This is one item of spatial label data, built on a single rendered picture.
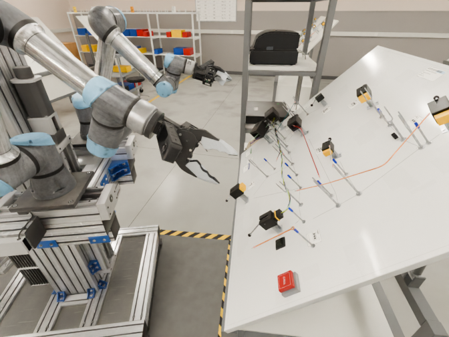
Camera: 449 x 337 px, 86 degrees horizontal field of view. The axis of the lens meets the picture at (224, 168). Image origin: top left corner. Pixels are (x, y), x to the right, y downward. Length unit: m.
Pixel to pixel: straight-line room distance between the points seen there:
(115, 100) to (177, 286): 1.68
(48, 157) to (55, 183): 0.11
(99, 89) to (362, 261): 0.74
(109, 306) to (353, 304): 1.39
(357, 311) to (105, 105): 1.09
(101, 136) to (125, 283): 1.41
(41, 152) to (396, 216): 1.11
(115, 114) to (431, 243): 0.75
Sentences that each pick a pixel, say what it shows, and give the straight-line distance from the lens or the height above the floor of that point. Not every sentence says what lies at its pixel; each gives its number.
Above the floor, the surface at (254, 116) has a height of 1.12.
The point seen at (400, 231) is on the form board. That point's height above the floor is 1.30.
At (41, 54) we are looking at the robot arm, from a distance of 0.83.
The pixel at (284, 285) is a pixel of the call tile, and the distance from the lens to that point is 0.79.
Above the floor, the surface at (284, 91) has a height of 0.72.
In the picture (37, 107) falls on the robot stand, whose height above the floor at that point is 1.42.
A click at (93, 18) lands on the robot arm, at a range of 1.35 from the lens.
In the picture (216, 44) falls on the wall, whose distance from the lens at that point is 8.51.
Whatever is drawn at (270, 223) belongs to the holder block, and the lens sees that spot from 0.91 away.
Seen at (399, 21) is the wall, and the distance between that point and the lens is 8.63.
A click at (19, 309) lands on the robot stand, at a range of 2.14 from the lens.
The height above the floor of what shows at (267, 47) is 1.57.
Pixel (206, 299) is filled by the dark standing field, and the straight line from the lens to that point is 1.99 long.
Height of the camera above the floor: 1.75
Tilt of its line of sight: 33 degrees down
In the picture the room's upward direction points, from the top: straight up
